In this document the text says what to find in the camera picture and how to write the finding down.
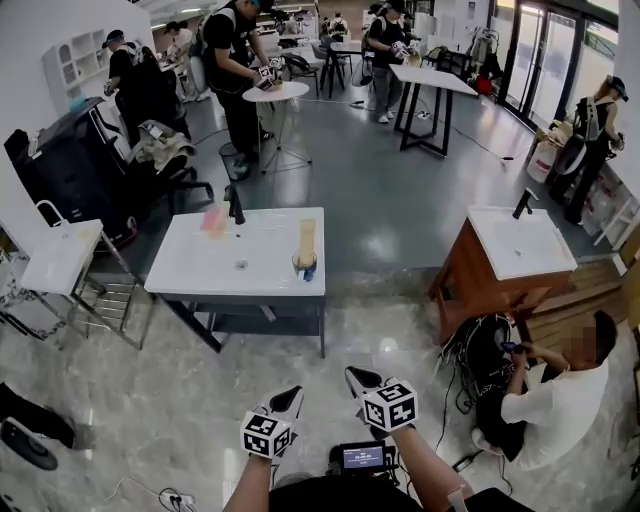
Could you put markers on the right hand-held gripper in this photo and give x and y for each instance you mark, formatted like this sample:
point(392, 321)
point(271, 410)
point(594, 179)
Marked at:
point(390, 405)

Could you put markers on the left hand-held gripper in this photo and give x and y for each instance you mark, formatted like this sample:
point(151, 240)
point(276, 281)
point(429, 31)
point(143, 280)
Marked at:
point(265, 432)

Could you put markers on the person's left forearm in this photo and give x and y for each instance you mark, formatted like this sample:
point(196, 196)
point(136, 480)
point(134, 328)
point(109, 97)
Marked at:
point(250, 485)

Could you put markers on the person's right forearm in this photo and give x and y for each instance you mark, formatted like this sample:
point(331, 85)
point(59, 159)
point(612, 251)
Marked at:
point(430, 470)

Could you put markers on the black device with screen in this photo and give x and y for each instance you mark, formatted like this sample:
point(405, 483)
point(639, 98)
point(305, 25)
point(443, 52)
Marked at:
point(362, 457)

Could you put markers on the person's shirt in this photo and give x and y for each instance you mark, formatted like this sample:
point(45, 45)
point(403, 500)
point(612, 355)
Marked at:
point(350, 497)

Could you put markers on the black power adapter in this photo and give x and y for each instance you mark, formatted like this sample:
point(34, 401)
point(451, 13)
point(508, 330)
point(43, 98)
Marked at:
point(465, 461)

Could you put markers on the white power strip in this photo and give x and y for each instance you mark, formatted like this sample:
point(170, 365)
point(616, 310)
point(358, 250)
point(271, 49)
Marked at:
point(177, 498)

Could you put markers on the mobile phone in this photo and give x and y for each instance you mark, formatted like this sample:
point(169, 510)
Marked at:
point(509, 346)

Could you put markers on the white sink on grey stand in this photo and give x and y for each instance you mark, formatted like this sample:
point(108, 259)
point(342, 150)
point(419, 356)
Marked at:
point(225, 260)

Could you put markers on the wooden sink cabinet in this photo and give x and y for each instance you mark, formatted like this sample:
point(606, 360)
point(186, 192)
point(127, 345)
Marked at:
point(500, 300)

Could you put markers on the pink sponge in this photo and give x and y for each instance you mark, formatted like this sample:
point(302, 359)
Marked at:
point(212, 217)

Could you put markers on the black sink faucet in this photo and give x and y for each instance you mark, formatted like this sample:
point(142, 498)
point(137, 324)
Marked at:
point(235, 205)
point(522, 205)

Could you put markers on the wooden slat platform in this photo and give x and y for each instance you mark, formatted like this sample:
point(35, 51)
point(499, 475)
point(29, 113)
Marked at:
point(575, 300)

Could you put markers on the black office chair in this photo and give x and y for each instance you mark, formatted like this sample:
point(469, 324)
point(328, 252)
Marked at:
point(160, 180)

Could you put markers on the black equipment piece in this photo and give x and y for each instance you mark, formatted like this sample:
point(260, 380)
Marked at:
point(25, 435)

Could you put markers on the small white side table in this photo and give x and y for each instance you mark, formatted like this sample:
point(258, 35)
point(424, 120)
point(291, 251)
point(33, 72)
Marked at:
point(60, 260)

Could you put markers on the beige clothes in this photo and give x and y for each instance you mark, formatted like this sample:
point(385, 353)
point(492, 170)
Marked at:
point(165, 147)

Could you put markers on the white bucket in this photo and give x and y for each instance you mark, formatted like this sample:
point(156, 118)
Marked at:
point(542, 160)

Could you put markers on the round white table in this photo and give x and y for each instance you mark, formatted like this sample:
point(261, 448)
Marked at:
point(275, 92)

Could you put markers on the white metal rack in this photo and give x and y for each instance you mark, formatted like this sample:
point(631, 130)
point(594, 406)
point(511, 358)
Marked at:
point(620, 220)

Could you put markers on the black high table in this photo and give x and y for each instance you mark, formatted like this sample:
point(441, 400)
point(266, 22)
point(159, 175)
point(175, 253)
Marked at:
point(430, 80)

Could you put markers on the white curved faucet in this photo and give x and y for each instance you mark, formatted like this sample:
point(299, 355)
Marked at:
point(49, 201)

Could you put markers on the black dining chair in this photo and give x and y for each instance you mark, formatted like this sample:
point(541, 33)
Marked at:
point(330, 70)

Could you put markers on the black cabinet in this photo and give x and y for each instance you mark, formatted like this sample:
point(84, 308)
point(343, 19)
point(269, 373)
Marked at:
point(65, 170)

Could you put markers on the clothes rack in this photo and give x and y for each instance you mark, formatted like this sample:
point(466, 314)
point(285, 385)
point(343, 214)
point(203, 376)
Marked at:
point(485, 55)

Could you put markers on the glass door front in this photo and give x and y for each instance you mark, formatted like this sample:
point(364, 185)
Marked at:
point(550, 60)

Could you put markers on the white shelf cabinet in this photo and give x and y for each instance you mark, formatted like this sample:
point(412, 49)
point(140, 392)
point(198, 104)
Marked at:
point(75, 60)

